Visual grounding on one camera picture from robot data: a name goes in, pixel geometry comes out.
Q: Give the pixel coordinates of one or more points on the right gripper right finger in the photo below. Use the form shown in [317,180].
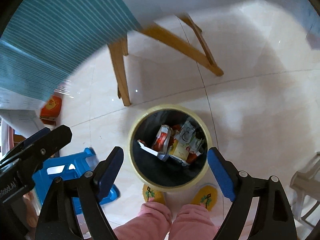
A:
[273,218]

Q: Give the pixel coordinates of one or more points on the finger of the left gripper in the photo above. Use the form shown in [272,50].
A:
[24,144]
[46,146]

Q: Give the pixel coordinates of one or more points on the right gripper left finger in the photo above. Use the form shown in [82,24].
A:
[57,218]

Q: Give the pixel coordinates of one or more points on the white purple small box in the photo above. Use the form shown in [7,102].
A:
[160,155]

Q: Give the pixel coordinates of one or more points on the white foil wrapper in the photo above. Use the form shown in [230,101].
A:
[186,133]

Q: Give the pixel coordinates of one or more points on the red white torn carton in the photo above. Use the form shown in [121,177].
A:
[162,139]

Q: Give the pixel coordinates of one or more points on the green small snack packet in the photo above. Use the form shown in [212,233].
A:
[195,145]

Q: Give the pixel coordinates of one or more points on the yellow long carton box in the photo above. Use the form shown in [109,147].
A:
[178,152]

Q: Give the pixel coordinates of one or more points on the yellow rim trash bin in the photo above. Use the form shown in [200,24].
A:
[168,148]

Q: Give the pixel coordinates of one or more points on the person left hand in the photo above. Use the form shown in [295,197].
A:
[31,216]

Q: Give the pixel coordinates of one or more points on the blue plastic stool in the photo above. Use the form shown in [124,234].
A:
[68,167]

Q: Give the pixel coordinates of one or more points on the grey plastic chair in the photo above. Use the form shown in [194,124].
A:
[305,183]

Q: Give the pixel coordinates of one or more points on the leaf pattern tablecloth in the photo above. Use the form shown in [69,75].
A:
[43,42]

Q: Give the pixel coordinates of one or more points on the left yellow slipper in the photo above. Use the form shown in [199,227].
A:
[153,195]

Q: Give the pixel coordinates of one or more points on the wooden table leg frame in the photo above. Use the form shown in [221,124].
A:
[165,40]

